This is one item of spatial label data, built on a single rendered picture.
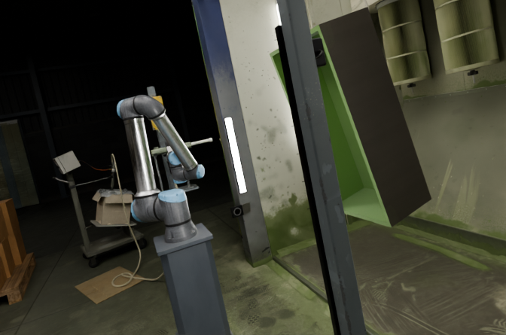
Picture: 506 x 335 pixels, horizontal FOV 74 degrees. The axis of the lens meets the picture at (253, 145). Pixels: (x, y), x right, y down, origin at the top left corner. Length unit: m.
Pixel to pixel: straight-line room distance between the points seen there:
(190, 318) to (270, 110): 1.68
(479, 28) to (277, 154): 1.69
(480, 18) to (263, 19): 1.56
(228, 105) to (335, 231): 2.03
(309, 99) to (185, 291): 1.46
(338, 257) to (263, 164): 2.03
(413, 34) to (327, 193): 2.51
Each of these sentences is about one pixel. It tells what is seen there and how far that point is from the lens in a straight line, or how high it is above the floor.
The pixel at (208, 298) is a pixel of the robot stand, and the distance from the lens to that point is 2.06.
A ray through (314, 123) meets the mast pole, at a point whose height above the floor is 1.19.
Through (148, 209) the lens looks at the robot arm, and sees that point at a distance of 2.04.
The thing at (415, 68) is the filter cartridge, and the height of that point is 1.36.
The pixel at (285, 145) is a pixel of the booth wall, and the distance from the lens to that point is 2.92.
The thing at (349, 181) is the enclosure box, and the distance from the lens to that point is 2.66.
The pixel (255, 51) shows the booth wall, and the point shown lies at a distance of 2.91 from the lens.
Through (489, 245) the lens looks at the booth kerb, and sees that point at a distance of 2.77.
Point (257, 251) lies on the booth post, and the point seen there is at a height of 0.12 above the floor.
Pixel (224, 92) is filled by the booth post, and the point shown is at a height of 1.47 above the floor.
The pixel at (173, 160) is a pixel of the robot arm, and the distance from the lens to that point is 2.30.
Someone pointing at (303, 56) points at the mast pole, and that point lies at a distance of 0.81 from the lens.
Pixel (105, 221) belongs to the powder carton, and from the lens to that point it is 4.11.
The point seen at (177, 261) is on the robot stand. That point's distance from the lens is 1.95.
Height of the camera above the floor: 1.23
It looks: 5 degrees down
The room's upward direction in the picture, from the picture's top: 12 degrees counter-clockwise
